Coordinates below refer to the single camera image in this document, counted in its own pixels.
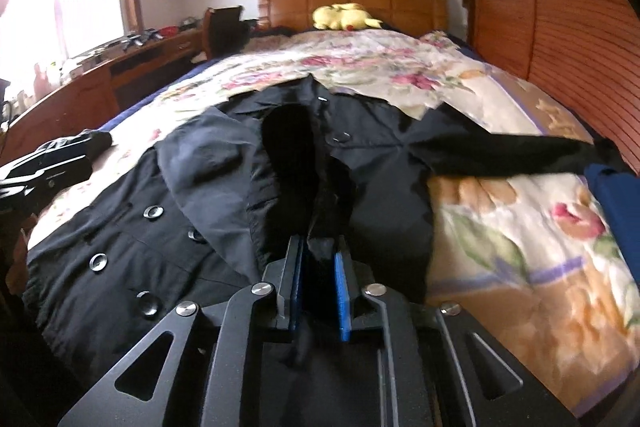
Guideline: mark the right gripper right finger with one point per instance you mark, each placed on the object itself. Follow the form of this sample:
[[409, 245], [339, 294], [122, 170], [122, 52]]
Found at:
[[437, 366]]

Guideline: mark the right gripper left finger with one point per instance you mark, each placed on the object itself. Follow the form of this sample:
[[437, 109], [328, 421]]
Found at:
[[199, 366]]

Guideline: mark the black button coat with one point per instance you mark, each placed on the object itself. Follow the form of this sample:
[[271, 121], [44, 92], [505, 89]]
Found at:
[[205, 210]]

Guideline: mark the wooden chair with clothes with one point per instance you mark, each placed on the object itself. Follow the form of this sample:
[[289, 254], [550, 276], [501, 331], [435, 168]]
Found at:
[[223, 31]]

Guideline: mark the long wooden desk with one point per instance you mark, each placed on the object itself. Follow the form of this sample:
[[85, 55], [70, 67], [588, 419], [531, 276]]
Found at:
[[102, 93]]

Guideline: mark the bright window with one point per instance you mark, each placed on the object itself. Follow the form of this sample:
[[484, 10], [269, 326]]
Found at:
[[45, 37]]

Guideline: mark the navy blue bed sheet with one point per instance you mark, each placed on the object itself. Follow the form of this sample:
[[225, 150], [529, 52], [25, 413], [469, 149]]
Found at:
[[114, 122]]

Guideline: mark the blue folded garment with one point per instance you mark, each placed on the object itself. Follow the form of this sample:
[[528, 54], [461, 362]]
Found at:
[[619, 196]]

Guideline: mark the yellow plush toy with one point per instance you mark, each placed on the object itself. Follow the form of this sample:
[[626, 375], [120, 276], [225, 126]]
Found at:
[[346, 16]]

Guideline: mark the wooden louvered wardrobe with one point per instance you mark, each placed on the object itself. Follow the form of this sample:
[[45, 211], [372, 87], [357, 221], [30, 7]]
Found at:
[[584, 53]]

